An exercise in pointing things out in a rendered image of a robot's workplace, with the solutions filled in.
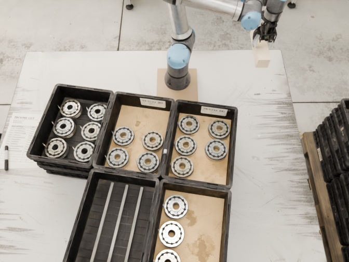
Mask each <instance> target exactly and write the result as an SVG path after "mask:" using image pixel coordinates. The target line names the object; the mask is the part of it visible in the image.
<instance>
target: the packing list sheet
mask: <svg viewBox="0 0 349 262"><path fill-rule="evenodd" d="M41 117H42V114H25V113H13V114H12V117H11V118H10V122H9V126H8V129H7V132H6V135H5V137H4V140H3V143H2V146H1V148H0V169H2V168H4V163H5V146H8V168H36V167H39V166H37V162H34V161H33V160H30V159H29V158H28V157H27V156H26V153H27V150H28V148H29V146H30V143H31V141H32V139H33V136H34V134H35V131H36V129H37V127H38V124H39V122H40V120H41Z"/></svg>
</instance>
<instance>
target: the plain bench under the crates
mask: <svg viewBox="0 0 349 262"><path fill-rule="evenodd" d="M269 53H270V59H271V60H270V62H269V65H268V67H267V68H256V66H255V62H254V56H253V50H252V49H244V50H192V53H191V57H190V60H189V69H197V87H198V102H205V103H213V104H220V105H225V106H233V107H236V108H237V109H238V119H237V132H236V146H235V160H234V174H233V185H232V187H231V189H230V190H231V192H232V200H231V214H230V228H229V242H228V249H227V262H327V257H326V253H325V248H324V244H323V239H322V236H321V231H320V226H319V222H318V217H317V212H316V207H315V203H314V198H313V194H312V189H311V184H310V179H309V176H308V172H307V167H306V162H305V157H304V153H303V148H302V144H301V139H300V134H299V129H298V125H297V120H296V115H295V112H294V107H293V103H292V98H291V93H290V89H289V84H288V79H287V74H286V70H285V65H284V61H283V56H282V53H281V50H279V49H269ZM157 68H167V50H121V51H27V52H26V54H25V58H24V61H23V64H22V68H21V71H20V75H19V78H18V81H17V85H16V89H15V92H14V96H13V98H12V102H11V105H10V108H9V112H8V115H7V119H6V123H5V126H4V129H3V133H2V136H1V140H0V148H1V146H2V143H3V140H4V137H5V135H6V132H7V129H8V126H9V122H10V118H11V117H12V114H13V113H25V114H43V113H44V110H45V108H46V105H47V103H48V100H49V98H50V96H51V93H52V91H53V89H54V86H55V85H56V84H58V83H60V84H68V85H76V86H84V87H91V88H99V89H107V90H112V91H113V92H114V93H115V92H116V91H122V92H127V93H135V94H143V95H150V96H156V95H157ZM86 183H87V180H85V179H79V178H73V177H66V176H60V175H53V174H48V173H46V170H44V169H43V168H40V167H36V168H9V169H8V170H7V171H5V170H4V168H2V169H0V262H62V261H63V258H64V255H65V251H66V248H67V245H68V242H69V238H70V235H71V232H72V229H73V225H74V222H75V218H76V215H77V212H78V209H79V205H80V202H81V200H82V196H83V193H84V190H85V186H86Z"/></svg>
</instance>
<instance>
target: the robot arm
mask: <svg viewBox="0 0 349 262"><path fill-rule="evenodd" d="M162 1H164V2H166V4H167V9H168V13H169V17H170V22H171V26H172V30H171V32H170V34H171V38H172V45H171V47H170V48H169V49H168V51H167V72H166V74H165V84H166V86H167V87H168V88H170V89H172V90H183V89H185V88H187V87H188V86H189V84H190V81H191V76H190V74H189V71H188V69H189V60H190V57H191V53H192V49H193V45H194V43H195V32H194V30H193V29H192V28H191V26H190V25H188V21H187V16H186V10H185V6H188V7H192V8H195V9H198V10H202V11H205V12H208V13H211V14H215V15H218V16H221V17H225V18H229V19H232V20H235V21H239V22H241V25H242V27H243V28H244V29H245V30H249V31H250V30H254V29H255V30H254V32H253V37H252V47H255V48H256V46H257V43H258V40H259V42H261V41H267V45H268V46H269V45H270V47H272V41H273V43H274V42H275V39H276V36H277V32H276V27H277V22H278V21H279V19H280V17H281V15H282V12H284V11H283V9H284V7H285V4H286V2H287V0H240V1H238V0H162ZM262 6H266V9H265V10H263V11H262ZM261 19H262V20H263V21H264V22H263V23H261V24H260V20H261ZM274 37H275V39H274ZM260 38H261V39H260Z"/></svg>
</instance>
